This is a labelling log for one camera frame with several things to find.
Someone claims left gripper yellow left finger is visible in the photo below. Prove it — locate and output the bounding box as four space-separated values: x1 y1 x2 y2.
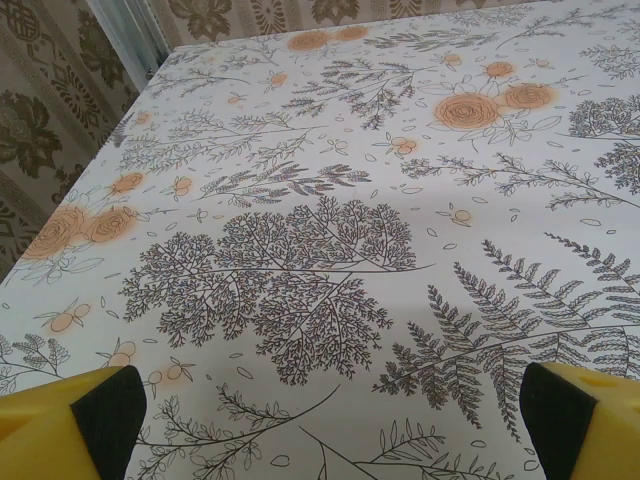
0 364 150 480

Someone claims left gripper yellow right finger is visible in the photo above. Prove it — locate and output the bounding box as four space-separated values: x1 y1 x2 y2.
519 362 640 480

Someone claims floral patterned tablecloth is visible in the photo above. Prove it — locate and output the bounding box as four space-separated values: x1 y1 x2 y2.
0 4 640 480

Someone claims aluminium frame post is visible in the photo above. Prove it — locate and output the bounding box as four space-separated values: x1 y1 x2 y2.
87 0 174 96

